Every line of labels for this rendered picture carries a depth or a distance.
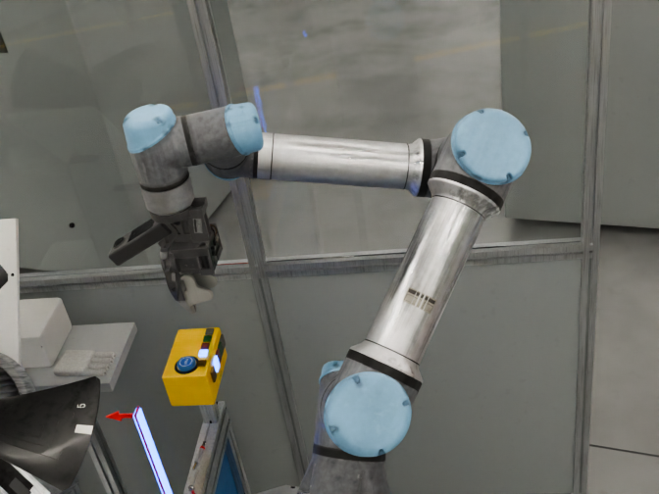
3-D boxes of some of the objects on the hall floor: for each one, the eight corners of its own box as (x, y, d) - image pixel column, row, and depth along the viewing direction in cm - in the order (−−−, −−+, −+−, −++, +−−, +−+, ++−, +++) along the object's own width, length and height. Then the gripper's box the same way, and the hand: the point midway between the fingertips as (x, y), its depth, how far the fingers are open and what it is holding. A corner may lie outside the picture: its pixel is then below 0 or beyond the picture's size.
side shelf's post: (137, 546, 278) (57, 357, 231) (149, 546, 277) (71, 357, 231) (134, 557, 275) (52, 368, 228) (146, 557, 274) (66, 367, 227)
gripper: (197, 218, 126) (226, 327, 138) (209, 186, 133) (235, 292, 145) (141, 222, 127) (175, 329, 139) (156, 190, 134) (187, 295, 146)
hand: (187, 306), depth 142 cm, fingers closed
